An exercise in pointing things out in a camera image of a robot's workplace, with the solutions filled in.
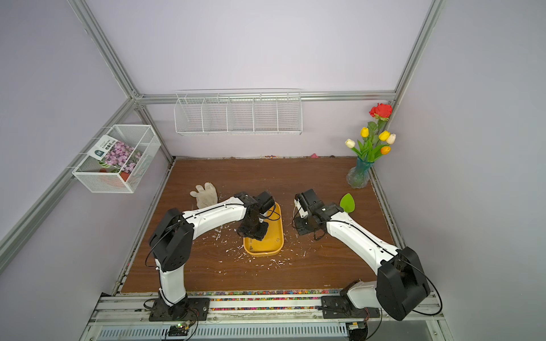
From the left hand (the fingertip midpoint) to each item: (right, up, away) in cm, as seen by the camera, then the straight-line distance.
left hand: (258, 238), depth 85 cm
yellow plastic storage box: (+6, -3, +4) cm, 8 cm away
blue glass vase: (+47, +25, +17) cm, 56 cm away
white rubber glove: (-28, +15, +18) cm, 36 cm away
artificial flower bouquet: (+51, +41, +8) cm, 66 cm away
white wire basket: (-54, +25, -13) cm, 61 cm away
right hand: (+17, +6, -1) cm, 19 cm away
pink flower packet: (-49, +33, -11) cm, 60 cm away
